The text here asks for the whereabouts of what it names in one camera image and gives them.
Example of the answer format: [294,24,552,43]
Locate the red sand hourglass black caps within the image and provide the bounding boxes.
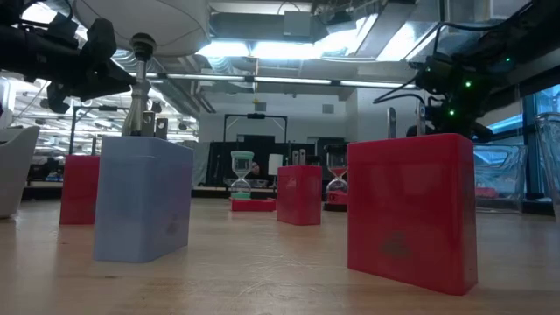
[323,143,350,213]

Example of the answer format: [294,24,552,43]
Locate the grey plastic bin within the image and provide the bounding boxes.
[0,125,41,220]

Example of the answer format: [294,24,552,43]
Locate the large clear plastic bin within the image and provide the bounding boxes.
[534,111,560,216]

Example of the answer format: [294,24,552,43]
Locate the mint green hourglass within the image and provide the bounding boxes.
[229,150,256,201]

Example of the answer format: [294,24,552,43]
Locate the red rectangular box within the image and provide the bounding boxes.
[59,154,101,226]
[276,164,324,227]
[346,133,479,297]

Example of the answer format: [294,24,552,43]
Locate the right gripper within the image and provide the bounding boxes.
[405,56,496,140]

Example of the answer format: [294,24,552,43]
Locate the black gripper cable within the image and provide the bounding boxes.
[373,72,428,106]

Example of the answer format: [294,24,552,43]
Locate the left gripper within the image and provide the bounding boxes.
[45,43,137,115]

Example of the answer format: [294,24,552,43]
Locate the small clear plastic bin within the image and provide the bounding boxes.
[473,143,529,214]

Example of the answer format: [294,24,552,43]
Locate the ceiling light strip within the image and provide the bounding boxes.
[130,72,417,89]

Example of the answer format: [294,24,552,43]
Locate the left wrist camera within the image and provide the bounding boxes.
[85,17,118,62]

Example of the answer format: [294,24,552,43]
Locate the red digital timer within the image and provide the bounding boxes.
[230,198,277,213]

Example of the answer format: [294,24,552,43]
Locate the lavender rectangular box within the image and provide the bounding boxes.
[92,135,195,264]

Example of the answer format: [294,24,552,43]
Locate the silver round metal base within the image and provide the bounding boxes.
[72,0,211,137]

